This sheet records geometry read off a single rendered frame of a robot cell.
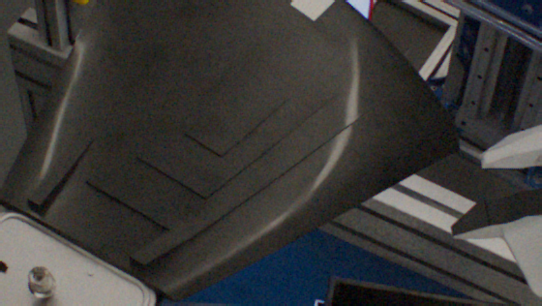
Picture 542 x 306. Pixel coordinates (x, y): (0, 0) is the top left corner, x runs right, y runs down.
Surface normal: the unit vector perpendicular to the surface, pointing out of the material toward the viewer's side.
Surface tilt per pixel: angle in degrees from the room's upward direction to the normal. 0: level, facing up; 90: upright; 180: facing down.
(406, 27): 0
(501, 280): 90
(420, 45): 0
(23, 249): 7
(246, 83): 14
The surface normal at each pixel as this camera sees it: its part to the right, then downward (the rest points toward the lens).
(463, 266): -0.48, 0.70
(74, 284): 0.09, -0.67
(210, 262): 0.32, -0.57
